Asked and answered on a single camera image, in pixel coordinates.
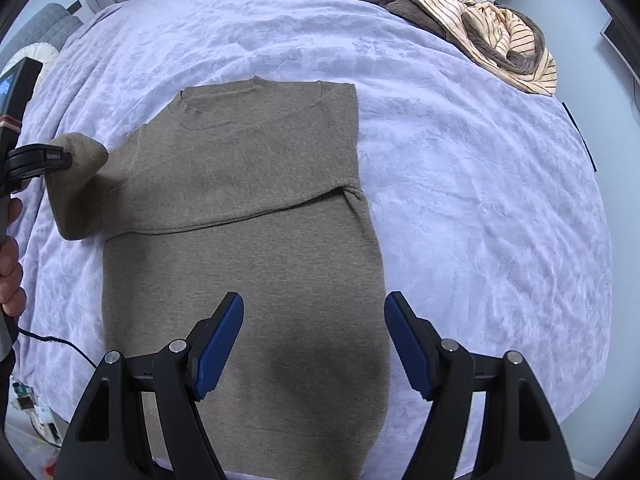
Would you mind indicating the grey quilted bench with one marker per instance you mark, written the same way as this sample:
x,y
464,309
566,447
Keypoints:
x,y
45,25

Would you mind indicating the person's left hand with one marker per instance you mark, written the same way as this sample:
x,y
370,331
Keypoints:
x,y
11,280

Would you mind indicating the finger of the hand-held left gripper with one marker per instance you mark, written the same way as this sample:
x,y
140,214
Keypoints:
x,y
45,157

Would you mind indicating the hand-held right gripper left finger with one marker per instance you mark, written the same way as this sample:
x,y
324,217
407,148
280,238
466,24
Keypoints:
x,y
220,345

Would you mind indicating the taupe knit sweater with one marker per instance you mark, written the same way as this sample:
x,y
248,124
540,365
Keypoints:
x,y
240,185

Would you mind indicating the white round pleated pillow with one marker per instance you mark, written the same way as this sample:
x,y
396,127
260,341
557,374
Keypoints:
x,y
30,55

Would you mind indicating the lavender textured blanket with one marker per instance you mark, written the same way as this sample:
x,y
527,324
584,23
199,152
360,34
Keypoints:
x,y
475,185

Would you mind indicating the pile of small printed boxes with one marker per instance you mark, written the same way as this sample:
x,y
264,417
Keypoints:
x,y
35,410

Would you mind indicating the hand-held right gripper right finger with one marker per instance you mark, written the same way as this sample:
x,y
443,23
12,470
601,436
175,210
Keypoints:
x,y
407,345

